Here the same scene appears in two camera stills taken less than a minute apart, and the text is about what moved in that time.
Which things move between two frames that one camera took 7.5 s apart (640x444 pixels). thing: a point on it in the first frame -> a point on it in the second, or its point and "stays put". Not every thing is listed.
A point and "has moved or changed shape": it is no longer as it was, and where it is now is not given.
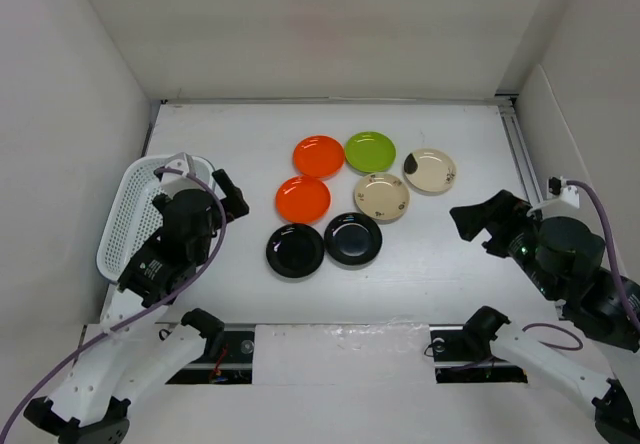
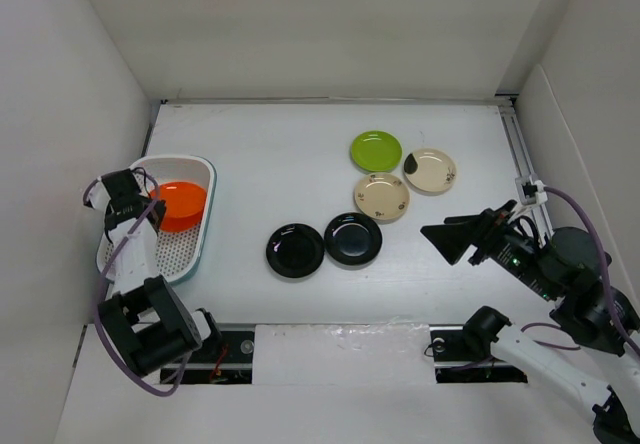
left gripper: (235, 203) -> (160, 210)
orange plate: (302, 199) has moved or changed shape
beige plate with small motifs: (382, 196) stays put
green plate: (370, 152) has moved or changed shape
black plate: (294, 250) stays put
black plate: (353, 239) stays put
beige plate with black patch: (429, 171) stays put
